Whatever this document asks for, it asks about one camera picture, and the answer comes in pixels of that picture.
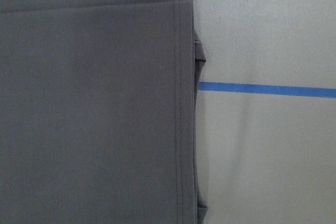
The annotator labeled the dark brown t-shirt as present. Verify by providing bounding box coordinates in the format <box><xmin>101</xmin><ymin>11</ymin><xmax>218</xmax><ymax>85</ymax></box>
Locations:
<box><xmin>1</xmin><ymin>0</ymin><xmax>207</xmax><ymax>223</ymax></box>

